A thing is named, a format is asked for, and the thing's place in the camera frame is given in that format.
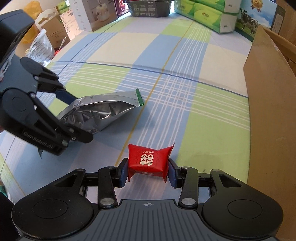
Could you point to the black basket with packets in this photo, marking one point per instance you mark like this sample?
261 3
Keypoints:
153 9

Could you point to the plaid tablecloth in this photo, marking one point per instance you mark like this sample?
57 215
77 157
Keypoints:
195 99

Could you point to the cow picture milk box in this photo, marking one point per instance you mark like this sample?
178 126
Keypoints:
255 13

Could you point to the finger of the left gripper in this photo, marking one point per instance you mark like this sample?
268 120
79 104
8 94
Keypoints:
52 85
49 125

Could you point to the yellow plastic bag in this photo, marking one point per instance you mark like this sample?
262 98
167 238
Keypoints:
33 9

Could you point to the green tissue pack stack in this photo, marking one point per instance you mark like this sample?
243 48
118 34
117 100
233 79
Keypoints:
220 16

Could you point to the silver foil bag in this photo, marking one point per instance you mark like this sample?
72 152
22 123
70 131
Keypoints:
95 112

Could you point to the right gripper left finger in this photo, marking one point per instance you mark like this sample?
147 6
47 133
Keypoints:
109 178

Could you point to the brown cardboard box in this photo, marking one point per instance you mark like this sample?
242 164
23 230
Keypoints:
270 80

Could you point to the brown carton with hang tab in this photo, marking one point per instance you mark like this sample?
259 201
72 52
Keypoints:
55 31

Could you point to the red candy packet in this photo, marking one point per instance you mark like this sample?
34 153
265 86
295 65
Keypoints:
148 161

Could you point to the clear printed plastic bag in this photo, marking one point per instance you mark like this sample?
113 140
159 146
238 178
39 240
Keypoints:
41 49

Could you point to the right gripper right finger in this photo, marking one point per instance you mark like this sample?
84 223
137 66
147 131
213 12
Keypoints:
186 178

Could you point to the white appliance box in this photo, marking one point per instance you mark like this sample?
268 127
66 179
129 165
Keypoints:
92 15

